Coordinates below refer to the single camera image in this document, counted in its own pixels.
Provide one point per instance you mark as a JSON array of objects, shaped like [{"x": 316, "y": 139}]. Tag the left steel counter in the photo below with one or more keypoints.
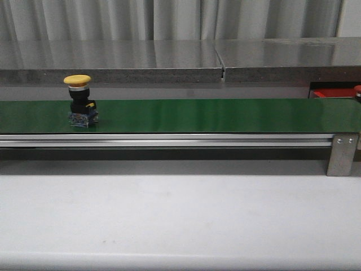
[{"x": 109, "y": 62}]

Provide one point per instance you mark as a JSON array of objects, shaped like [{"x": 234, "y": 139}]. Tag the red plastic bin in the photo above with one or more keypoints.
[{"x": 332, "y": 93}]

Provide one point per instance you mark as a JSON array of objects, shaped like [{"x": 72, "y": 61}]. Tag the steel counter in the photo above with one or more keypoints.
[
  {"x": 109, "y": 62},
  {"x": 295, "y": 60}
]

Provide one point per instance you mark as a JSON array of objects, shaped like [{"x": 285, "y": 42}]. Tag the steel conveyor support bracket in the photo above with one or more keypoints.
[{"x": 342, "y": 154}]

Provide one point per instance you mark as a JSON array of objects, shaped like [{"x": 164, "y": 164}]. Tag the aluminium conveyor side rail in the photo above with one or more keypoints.
[{"x": 166, "y": 140}]

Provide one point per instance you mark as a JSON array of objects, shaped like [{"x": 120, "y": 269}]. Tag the yellow mushroom push button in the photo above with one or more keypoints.
[{"x": 84, "y": 111}]

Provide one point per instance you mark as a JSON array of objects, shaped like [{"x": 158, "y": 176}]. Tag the green conveyor belt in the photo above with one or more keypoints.
[{"x": 188, "y": 116}]

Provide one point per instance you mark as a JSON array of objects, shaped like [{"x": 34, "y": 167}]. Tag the grey pleated curtain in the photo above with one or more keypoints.
[{"x": 167, "y": 20}]

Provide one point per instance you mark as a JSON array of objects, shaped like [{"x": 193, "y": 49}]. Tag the right steel counter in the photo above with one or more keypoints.
[{"x": 295, "y": 60}]

